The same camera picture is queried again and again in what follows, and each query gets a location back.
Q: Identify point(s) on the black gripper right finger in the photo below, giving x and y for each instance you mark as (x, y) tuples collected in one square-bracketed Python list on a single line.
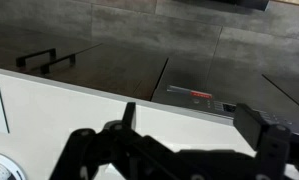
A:
[(272, 143)]

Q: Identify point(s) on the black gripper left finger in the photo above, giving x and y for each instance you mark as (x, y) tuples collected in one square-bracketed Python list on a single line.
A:
[(89, 153)]

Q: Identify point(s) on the colourful patterned small plate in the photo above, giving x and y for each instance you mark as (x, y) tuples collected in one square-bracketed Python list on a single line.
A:
[(2, 168)]

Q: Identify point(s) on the stainless steel dishwasher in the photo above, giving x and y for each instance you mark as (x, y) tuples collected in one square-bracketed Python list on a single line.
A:
[(195, 83)]

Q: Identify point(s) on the dark wood cabinet door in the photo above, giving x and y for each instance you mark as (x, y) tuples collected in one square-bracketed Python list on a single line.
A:
[(115, 70), (22, 43)]

